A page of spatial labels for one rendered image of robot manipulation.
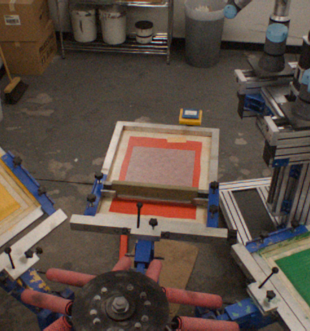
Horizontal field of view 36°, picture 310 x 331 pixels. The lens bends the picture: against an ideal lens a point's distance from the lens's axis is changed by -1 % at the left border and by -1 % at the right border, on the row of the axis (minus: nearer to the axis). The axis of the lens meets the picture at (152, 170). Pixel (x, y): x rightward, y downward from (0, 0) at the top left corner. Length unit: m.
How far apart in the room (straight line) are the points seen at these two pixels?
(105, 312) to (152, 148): 1.33
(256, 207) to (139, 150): 1.14
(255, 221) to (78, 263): 1.23
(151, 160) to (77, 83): 2.76
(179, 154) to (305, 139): 0.66
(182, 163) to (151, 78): 2.78
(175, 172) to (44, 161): 1.89
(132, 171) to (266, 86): 0.93
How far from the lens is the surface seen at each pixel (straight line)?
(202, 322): 1.67
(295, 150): 2.56
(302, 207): 3.18
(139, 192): 2.30
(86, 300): 1.56
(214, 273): 3.29
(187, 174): 2.50
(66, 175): 4.01
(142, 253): 2.01
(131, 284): 1.57
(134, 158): 2.60
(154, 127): 2.77
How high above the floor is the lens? 2.58
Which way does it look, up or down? 40 degrees down
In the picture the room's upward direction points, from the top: straight up
